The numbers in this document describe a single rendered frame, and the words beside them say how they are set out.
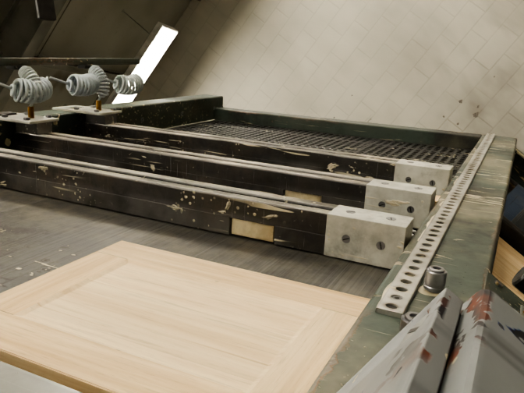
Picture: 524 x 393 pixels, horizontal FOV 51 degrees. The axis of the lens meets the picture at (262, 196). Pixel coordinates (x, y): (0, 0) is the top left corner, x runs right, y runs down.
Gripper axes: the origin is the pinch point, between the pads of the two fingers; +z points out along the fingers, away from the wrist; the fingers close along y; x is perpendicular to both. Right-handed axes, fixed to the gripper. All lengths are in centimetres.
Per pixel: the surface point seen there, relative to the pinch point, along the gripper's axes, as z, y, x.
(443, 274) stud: 46, 51, 10
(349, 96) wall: -36, -225, 473
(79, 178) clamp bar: 27.4, -19.6, 9.2
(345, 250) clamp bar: 45, 30, 23
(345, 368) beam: 50, 50, -11
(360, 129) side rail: 20, -31, 142
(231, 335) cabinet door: 48, 35, -9
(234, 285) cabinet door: 45, 27, 0
